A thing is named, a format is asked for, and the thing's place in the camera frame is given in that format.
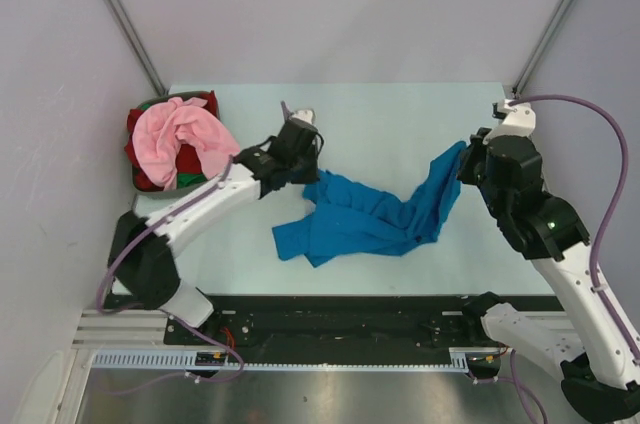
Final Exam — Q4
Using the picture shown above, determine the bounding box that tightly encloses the blue t shirt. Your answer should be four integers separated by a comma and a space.
272, 141, 466, 268

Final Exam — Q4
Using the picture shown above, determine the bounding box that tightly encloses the grey plastic basket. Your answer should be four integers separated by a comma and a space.
130, 89, 221, 199

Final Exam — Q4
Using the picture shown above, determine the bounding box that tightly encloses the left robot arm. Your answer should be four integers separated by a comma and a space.
96, 109, 324, 344

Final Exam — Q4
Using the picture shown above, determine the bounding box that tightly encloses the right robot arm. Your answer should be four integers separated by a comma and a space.
458, 128, 639, 423

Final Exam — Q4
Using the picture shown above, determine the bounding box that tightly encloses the red t shirt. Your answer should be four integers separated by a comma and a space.
123, 89, 222, 193

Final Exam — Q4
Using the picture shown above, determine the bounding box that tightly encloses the pink t shirt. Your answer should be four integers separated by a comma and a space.
125, 92, 240, 193

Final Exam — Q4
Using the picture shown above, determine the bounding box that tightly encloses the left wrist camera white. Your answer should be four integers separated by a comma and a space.
280, 101, 316, 125

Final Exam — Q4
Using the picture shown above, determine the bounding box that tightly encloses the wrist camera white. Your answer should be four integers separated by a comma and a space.
280, 101, 316, 125
485, 99, 536, 141

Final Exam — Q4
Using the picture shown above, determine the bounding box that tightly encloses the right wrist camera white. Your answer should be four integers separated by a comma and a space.
485, 99, 536, 141

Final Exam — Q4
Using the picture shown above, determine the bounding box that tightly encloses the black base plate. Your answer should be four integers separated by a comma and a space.
102, 293, 561, 365

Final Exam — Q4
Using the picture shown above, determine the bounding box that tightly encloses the white cable duct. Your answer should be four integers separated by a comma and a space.
92, 349, 488, 373

